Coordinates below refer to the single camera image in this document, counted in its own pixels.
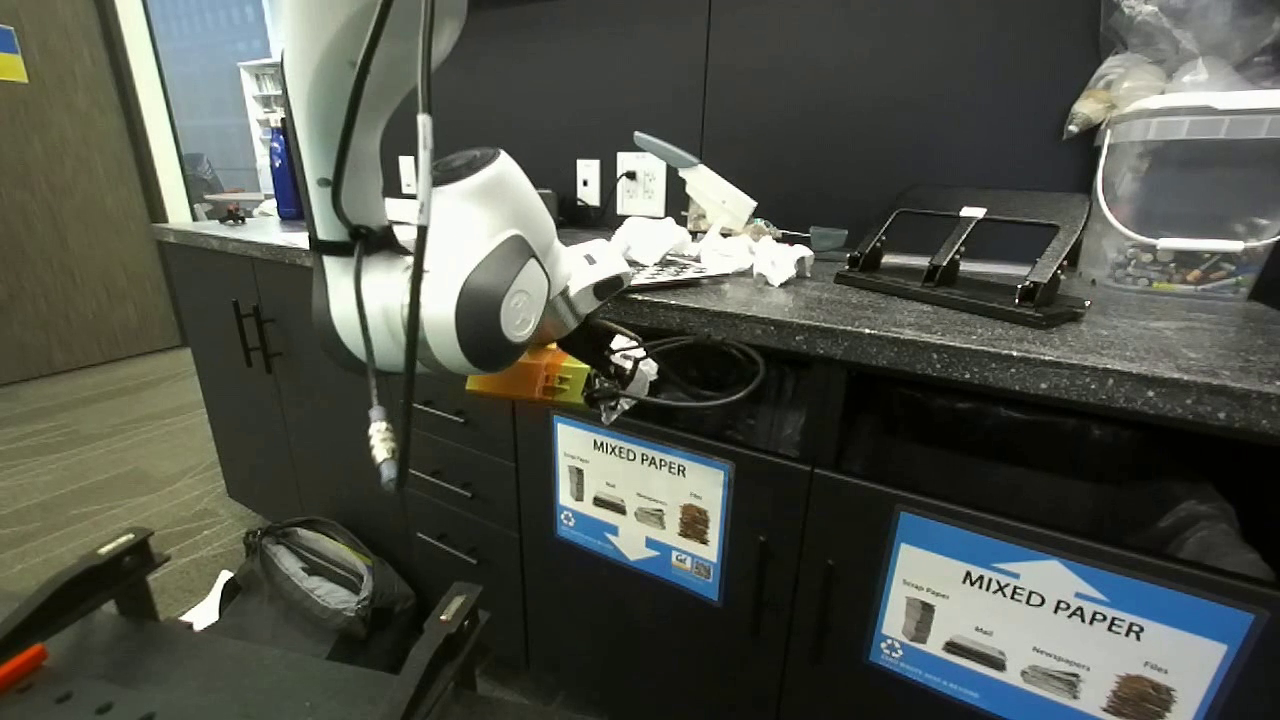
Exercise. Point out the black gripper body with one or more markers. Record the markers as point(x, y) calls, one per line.
point(603, 361)

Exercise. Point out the white paper ball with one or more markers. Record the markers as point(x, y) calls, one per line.
point(780, 261)
point(630, 361)
point(725, 254)
point(653, 243)

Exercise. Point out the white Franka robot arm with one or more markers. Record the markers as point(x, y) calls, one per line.
point(481, 226)

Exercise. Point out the black counter cabinet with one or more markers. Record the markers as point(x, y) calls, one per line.
point(280, 425)

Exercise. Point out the mixed paper sign down arrow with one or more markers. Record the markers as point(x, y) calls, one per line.
point(641, 534)

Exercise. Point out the small grey object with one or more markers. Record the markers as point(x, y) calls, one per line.
point(824, 243)

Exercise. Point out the black cart leg white label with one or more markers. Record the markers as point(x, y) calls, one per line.
point(447, 641)
point(94, 566)

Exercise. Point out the dark grey backpack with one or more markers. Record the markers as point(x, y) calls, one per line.
point(321, 584)

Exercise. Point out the blue water bottle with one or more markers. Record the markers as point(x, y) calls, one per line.
point(280, 182)

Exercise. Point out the small black object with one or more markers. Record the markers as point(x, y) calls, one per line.
point(235, 206)

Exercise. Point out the white shelf unit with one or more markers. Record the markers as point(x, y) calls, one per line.
point(261, 121)

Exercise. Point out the small white paper slip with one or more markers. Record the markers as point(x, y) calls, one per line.
point(204, 607)

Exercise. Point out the grey robot cart platform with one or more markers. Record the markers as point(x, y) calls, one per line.
point(201, 682)

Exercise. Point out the mixed paper sign up arrow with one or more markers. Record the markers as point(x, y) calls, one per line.
point(1065, 584)

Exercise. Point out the clear plastic container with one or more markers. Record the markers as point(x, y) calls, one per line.
point(1187, 201)

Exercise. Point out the clear plastic bag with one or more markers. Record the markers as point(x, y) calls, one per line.
point(1175, 47)

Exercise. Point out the blue yellow flag sticker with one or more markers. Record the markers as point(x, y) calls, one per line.
point(14, 57)

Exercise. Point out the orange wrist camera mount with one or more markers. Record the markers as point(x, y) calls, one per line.
point(534, 382)

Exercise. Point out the white double wall outlet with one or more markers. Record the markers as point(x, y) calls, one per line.
point(641, 187)

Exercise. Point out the small white wall plate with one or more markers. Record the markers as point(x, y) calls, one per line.
point(405, 175)
point(585, 182)

